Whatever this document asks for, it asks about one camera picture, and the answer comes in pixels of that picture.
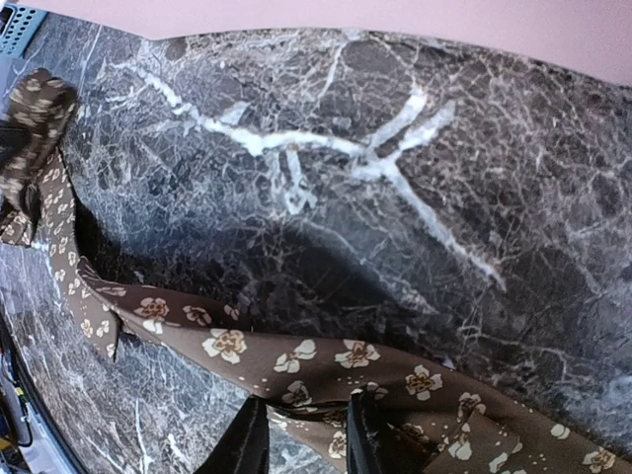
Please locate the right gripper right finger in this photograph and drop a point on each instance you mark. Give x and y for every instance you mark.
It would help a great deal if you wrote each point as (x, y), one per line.
(372, 447)

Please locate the brown floral tie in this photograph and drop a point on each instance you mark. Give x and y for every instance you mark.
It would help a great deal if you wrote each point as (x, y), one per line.
(459, 424)

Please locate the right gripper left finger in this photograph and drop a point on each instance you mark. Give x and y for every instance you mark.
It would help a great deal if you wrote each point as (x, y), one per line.
(244, 447)

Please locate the blue perforated plastic basket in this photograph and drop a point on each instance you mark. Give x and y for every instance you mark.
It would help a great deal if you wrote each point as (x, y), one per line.
(19, 25)

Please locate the pink divided organizer tray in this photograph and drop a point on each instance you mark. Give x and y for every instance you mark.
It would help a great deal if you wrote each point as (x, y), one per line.
(592, 37)

